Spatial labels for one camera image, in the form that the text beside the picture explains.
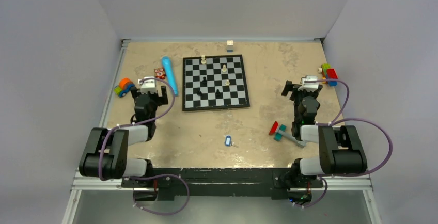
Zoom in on blue key tag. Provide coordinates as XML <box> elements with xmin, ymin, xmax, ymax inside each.
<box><xmin>225</xmin><ymin>136</ymin><xmax>232</xmax><ymax>147</ymax></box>

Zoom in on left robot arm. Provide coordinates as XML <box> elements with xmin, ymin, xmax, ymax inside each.
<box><xmin>79</xmin><ymin>86</ymin><xmax>168</xmax><ymax>187</ymax></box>

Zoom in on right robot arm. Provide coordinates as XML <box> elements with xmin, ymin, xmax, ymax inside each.
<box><xmin>281</xmin><ymin>81</ymin><xmax>367</xmax><ymax>186</ymax></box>

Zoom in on orange blue toy car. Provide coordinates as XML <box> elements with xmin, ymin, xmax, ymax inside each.
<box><xmin>113</xmin><ymin>78</ymin><xmax>135</xmax><ymax>98</ymax></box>

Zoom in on red owl toy block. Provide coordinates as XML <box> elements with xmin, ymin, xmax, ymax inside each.
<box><xmin>154</xmin><ymin>67</ymin><xmax>166</xmax><ymax>79</ymax></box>

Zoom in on colourful brick toy truck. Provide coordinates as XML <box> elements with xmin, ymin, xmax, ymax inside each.
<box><xmin>318</xmin><ymin>63</ymin><xmax>338</xmax><ymax>79</ymax></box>

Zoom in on red teal toy hammer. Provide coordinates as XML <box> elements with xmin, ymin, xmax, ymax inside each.
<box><xmin>269</xmin><ymin>121</ymin><xmax>306</xmax><ymax>148</ymax></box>

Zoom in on blue toy microphone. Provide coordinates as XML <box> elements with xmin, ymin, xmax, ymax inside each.
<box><xmin>162</xmin><ymin>56</ymin><xmax>178</xmax><ymax>97</ymax></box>

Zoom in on black white chessboard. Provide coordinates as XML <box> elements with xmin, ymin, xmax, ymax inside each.
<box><xmin>181</xmin><ymin>55</ymin><xmax>251</xmax><ymax>111</ymax></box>

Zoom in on small wooden cube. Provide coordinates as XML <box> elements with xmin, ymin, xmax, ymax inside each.
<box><xmin>227</xmin><ymin>40</ymin><xmax>233</xmax><ymax>49</ymax></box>

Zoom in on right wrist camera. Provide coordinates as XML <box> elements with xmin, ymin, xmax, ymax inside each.
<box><xmin>298</xmin><ymin>75</ymin><xmax>320</xmax><ymax>92</ymax></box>

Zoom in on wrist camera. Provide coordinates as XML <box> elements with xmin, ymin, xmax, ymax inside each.
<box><xmin>298</xmin><ymin>75</ymin><xmax>320</xmax><ymax>92</ymax></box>
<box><xmin>138</xmin><ymin>77</ymin><xmax>157</xmax><ymax>94</ymax></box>

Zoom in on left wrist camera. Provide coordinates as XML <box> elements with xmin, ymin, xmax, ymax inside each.
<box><xmin>138</xmin><ymin>77</ymin><xmax>157</xmax><ymax>94</ymax></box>

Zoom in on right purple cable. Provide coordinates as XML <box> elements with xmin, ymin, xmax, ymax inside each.
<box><xmin>291</xmin><ymin>78</ymin><xmax>394</xmax><ymax>209</ymax></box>

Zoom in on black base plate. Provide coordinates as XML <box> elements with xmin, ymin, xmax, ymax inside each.
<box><xmin>121</xmin><ymin>168</ymin><xmax>324</xmax><ymax>201</ymax></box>

